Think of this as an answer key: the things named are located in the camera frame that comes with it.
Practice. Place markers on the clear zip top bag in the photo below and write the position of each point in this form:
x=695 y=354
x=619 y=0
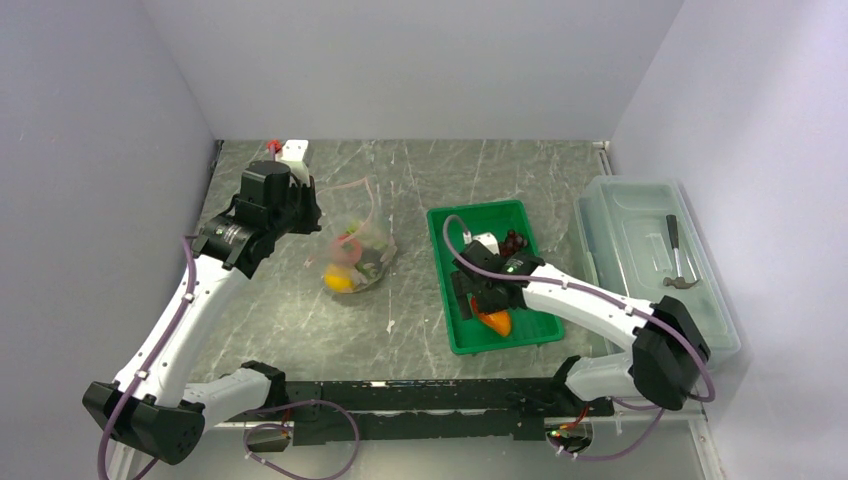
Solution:
x=341 y=206

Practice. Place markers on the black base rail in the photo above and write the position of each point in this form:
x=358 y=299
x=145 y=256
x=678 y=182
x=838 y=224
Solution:
x=520 y=408

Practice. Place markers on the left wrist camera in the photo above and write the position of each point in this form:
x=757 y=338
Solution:
x=295 y=153

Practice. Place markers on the clear plastic storage box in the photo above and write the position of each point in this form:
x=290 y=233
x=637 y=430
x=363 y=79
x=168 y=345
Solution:
x=619 y=242

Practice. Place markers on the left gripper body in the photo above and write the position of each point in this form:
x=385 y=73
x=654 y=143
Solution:
x=282 y=217

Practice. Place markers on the pink peach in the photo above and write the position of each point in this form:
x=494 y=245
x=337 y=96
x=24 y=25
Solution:
x=346 y=250

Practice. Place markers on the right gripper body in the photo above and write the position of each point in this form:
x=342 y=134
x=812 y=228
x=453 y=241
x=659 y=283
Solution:
x=484 y=301

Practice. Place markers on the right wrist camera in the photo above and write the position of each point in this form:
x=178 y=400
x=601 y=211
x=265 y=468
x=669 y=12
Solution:
x=489 y=241

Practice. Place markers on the small hammer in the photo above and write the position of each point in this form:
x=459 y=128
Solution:
x=678 y=281

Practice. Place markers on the green plastic tray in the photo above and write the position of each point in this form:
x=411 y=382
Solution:
x=471 y=337

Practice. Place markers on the yellow lemon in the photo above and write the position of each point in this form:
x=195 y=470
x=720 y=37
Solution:
x=339 y=279

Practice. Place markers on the dark purple grapes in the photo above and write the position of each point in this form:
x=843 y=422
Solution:
x=513 y=242

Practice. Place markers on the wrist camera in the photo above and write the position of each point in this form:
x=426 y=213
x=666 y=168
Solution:
x=489 y=241
x=295 y=153

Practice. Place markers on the red orange mango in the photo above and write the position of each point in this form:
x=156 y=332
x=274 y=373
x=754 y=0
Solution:
x=500 y=322

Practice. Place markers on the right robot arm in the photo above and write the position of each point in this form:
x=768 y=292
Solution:
x=663 y=354

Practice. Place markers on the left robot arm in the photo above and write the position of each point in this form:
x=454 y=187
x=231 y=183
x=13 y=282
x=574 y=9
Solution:
x=151 y=405

